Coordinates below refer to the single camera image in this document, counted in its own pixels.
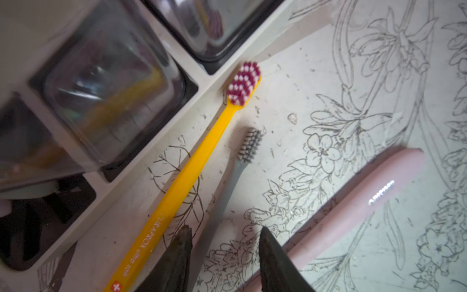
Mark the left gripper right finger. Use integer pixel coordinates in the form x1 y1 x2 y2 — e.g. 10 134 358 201
259 227 315 292

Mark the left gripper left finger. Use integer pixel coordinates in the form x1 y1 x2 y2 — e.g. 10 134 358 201
136 225 193 292

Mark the grey toothbrush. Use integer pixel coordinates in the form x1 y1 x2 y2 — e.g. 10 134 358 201
187 128 263 292

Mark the cream toothbrush holder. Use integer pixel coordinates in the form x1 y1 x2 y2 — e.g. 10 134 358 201
1 1 293 292

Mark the yellow toothbrush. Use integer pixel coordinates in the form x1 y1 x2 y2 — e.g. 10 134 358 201
104 62 261 292

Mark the smoky clear cup left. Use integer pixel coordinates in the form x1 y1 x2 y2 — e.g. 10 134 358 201
1 1 184 190

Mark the smoky clear cup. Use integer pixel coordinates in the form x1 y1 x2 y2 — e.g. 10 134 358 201
1 1 184 190
143 0 282 63

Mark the smoky clear cup right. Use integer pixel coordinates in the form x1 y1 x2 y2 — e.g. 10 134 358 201
143 0 282 63

